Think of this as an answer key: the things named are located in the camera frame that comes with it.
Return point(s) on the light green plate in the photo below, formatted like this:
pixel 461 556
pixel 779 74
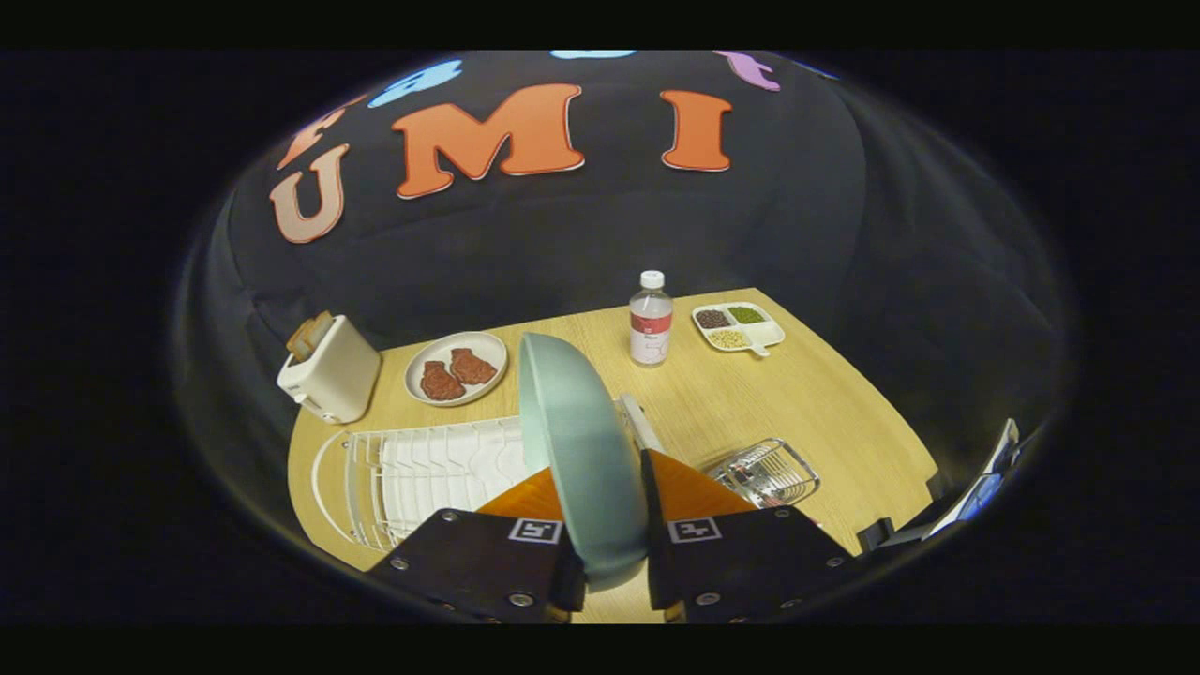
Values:
pixel 581 450

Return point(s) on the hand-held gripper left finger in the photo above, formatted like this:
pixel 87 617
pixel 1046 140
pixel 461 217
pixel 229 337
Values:
pixel 469 562

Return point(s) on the brown meat piece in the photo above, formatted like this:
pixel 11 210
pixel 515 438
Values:
pixel 472 367
pixel 441 382

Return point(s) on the small black block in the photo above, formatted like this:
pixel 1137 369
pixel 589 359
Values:
pixel 877 534

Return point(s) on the black backdrop cloth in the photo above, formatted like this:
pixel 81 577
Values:
pixel 562 244

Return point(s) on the white toaster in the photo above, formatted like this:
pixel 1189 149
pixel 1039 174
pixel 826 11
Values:
pixel 333 380

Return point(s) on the beige round dish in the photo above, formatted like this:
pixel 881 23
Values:
pixel 487 349

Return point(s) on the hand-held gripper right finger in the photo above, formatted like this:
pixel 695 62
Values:
pixel 653 506

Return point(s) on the clear bottle red label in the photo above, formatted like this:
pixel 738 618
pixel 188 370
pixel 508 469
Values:
pixel 651 323

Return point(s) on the white divided bean tray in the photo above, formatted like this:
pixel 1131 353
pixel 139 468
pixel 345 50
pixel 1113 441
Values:
pixel 764 333

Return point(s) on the white and blue object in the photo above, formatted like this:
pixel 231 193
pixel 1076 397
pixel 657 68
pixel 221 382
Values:
pixel 980 492

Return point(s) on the toast slices in toaster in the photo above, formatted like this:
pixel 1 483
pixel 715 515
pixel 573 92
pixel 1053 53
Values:
pixel 307 336

